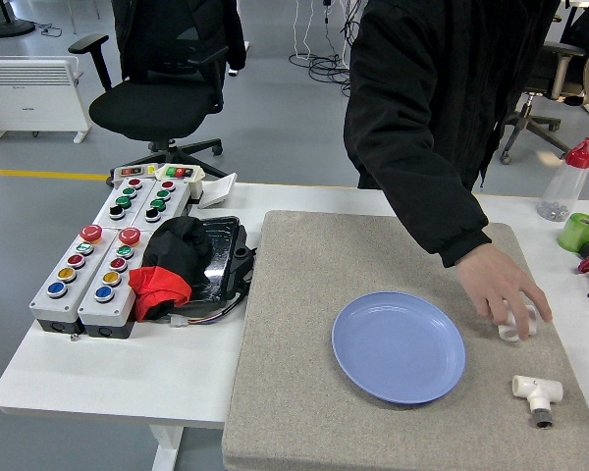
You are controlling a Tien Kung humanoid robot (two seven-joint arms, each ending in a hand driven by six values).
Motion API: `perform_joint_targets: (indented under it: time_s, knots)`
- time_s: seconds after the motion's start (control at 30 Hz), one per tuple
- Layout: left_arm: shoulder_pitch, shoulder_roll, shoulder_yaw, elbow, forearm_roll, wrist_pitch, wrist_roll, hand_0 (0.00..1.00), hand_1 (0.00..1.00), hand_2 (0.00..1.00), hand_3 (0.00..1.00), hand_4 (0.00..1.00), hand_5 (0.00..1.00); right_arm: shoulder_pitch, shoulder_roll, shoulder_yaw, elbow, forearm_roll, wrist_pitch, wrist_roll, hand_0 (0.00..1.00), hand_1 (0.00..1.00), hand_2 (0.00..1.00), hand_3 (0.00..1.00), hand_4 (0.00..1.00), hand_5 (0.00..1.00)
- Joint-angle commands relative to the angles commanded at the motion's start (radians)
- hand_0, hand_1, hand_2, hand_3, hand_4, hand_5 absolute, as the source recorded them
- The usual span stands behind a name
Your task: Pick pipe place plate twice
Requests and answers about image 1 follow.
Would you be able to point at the person's right hand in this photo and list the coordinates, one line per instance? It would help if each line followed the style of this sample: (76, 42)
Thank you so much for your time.
(496, 279)

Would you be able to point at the plain white tee pipe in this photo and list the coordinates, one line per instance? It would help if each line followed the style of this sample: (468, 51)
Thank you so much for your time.
(508, 333)

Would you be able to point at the clear bottle red cap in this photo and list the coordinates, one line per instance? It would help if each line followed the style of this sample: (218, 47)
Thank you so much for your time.
(564, 186)

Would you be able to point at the white tee pipe metal end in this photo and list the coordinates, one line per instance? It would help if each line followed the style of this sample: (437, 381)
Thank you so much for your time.
(537, 390)

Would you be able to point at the person's right forearm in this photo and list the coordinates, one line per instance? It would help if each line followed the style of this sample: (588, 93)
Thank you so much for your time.
(442, 225)

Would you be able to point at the blue plastic plate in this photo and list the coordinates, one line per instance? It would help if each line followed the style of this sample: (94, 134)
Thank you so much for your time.
(397, 373)

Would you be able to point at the green plastic cup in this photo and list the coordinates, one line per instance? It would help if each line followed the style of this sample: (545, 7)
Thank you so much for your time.
(572, 235)

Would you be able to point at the grey office chair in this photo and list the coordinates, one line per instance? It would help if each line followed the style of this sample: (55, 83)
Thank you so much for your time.
(527, 113)

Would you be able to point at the person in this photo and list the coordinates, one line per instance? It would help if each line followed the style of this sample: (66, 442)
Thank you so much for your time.
(422, 98)

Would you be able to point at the grey-brown mat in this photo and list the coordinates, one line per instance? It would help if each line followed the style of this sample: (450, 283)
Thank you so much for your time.
(299, 294)

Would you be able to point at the black tray device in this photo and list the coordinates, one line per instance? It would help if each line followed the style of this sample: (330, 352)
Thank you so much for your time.
(221, 255)

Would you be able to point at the black and red cloth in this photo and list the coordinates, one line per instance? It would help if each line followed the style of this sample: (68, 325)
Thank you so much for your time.
(176, 250)

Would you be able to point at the white table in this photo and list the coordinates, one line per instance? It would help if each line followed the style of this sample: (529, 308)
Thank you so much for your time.
(127, 368)

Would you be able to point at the five-button control box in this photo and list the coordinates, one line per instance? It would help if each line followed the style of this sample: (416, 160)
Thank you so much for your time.
(56, 289)
(103, 293)

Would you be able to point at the black office chair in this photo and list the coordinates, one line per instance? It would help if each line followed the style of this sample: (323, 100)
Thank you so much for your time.
(142, 108)

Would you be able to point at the black jacket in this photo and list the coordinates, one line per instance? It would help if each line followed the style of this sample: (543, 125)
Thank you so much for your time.
(142, 29)

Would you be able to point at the white panel heater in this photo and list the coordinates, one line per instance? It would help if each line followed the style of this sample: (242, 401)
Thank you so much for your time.
(29, 103)

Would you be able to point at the black round stand base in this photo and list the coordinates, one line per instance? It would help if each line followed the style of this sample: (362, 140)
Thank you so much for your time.
(10, 28)

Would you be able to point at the white wall switch panel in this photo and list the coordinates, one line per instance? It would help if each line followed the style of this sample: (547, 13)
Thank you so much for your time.
(218, 191)

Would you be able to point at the white green-red switch box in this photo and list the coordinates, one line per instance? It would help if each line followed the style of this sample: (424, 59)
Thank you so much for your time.
(179, 172)

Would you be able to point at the grey switch box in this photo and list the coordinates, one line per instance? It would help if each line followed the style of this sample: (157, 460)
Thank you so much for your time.
(130, 171)

